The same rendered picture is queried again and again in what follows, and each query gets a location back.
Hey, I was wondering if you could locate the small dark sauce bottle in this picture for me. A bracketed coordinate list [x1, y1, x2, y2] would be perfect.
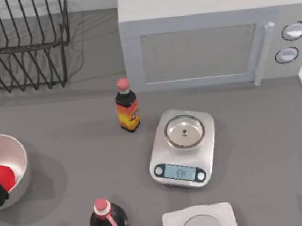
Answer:
[112, 76, 142, 134]

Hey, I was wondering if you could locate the silver kitchen scale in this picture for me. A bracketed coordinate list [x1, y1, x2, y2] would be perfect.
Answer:
[143, 104, 221, 194]

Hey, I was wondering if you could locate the pale microwave oven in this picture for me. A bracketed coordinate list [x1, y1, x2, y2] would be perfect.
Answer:
[116, 0, 302, 100]

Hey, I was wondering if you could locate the white square scale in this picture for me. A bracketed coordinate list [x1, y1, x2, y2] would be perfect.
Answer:
[161, 201, 239, 226]

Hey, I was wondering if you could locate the white bowl with red inside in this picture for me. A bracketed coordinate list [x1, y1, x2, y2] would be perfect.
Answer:
[0, 131, 34, 212]

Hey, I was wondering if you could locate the small microwave knob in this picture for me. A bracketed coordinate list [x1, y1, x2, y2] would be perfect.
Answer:
[274, 45, 301, 65]

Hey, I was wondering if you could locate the large microwave knob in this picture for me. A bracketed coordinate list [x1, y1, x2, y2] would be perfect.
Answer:
[280, 20, 302, 42]

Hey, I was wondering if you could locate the microwave door handle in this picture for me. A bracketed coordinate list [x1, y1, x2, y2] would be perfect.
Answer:
[248, 21, 281, 87]

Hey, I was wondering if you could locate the black wire dish rack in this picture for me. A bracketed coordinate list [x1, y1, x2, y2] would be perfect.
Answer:
[0, 0, 78, 95]

